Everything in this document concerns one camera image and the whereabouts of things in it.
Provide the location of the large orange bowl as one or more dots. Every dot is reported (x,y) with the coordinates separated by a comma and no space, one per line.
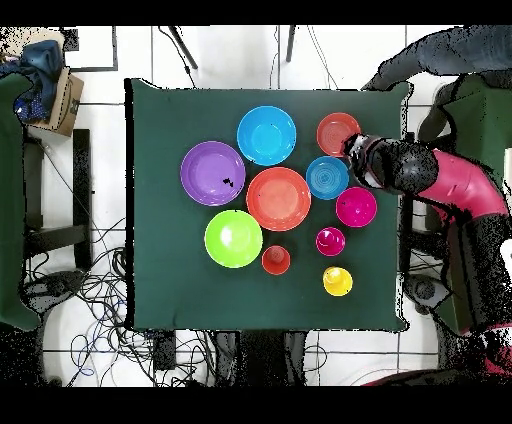
(278,198)

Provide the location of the green bowl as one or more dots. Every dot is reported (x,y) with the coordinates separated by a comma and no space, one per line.
(236,248)

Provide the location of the small blue bowl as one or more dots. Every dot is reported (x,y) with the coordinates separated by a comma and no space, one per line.
(327,177)

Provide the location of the pink bowl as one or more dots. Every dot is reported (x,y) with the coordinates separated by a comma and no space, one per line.
(356,210)

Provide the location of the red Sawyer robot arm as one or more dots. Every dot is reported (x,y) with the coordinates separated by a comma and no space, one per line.
(460,184)

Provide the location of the orange cup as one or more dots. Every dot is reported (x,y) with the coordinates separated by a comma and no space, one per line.
(276,260)

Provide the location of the purple bowl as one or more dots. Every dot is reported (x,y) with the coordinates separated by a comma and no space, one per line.
(204,168)

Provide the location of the large blue bowl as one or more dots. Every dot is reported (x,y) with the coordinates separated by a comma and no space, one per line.
(266,135)

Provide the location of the pink cup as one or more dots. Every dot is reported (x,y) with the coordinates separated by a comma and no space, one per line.
(334,248)

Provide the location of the small orange bowl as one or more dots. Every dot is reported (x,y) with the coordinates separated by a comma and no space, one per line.
(330,132)

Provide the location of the yellow cup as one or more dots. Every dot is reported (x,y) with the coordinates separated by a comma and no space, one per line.
(340,286)

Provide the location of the dark green tablecloth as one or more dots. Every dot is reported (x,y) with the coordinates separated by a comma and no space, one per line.
(168,120)

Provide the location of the black power strip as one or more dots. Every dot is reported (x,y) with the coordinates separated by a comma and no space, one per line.
(164,350)

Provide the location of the black tripod leg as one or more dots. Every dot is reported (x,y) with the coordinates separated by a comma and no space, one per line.
(182,47)
(290,44)

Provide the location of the dark grey stand base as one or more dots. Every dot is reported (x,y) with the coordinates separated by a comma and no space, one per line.
(52,286)
(426,290)

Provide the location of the green covered side table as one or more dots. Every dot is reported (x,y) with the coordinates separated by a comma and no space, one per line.
(480,120)
(10,200)

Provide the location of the blue cloth bundle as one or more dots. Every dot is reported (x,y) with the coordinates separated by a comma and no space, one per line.
(40,68)

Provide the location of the person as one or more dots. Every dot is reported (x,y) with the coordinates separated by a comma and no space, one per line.
(460,50)

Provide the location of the black chair frame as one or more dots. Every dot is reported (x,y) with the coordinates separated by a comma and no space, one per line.
(82,180)
(420,240)

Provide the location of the white board black frame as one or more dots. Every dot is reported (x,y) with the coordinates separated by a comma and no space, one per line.
(92,48)

